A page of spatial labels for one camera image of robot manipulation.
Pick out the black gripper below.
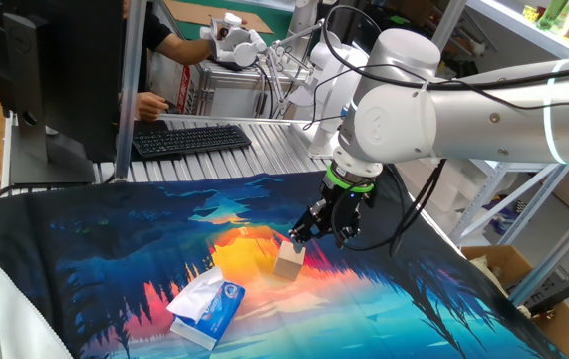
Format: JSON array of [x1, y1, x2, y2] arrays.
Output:
[[288, 179, 376, 250]]

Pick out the small wooden block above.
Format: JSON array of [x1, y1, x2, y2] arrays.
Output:
[[272, 241, 307, 282]]

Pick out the white haptic control device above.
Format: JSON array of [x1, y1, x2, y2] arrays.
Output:
[[198, 12, 370, 156]]

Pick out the person left forearm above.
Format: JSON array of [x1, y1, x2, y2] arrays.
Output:
[[153, 32, 215, 66]]

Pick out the person right hand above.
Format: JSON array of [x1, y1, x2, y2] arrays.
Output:
[[135, 91, 170, 124]]

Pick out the person left hand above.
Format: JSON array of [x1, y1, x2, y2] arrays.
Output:
[[217, 19, 248, 41]]

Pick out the white foam blocks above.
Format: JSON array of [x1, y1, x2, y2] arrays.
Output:
[[398, 159, 484, 235]]

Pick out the blue tissue pack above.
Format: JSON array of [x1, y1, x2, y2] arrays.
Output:
[[165, 266, 247, 352]]

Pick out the silver ribbed metal case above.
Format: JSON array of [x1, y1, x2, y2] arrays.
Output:
[[146, 47, 315, 121]]

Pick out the black keyboard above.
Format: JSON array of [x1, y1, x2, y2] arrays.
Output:
[[131, 124, 253, 160]]

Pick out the colourful sunset forest tablecloth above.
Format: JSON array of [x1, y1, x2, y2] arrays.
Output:
[[0, 164, 569, 359]]

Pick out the grey cylindrical column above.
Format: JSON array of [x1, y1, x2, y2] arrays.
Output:
[[287, 0, 323, 49]]

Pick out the green mat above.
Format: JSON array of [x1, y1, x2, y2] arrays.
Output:
[[171, 0, 296, 47]]

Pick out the black box device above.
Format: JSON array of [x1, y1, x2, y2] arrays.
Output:
[[505, 266, 569, 313]]

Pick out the brown cardboard sheet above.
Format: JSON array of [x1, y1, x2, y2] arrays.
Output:
[[162, 0, 275, 35]]

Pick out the person in black shirt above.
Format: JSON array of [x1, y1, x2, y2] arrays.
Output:
[[122, 0, 174, 96]]

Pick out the white metal shelf rack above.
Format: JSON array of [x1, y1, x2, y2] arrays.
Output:
[[430, 0, 569, 305]]

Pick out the black monitor with stand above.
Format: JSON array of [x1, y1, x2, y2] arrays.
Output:
[[0, 0, 125, 186]]

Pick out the green bottle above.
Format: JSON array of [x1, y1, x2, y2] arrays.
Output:
[[536, 0, 569, 31]]

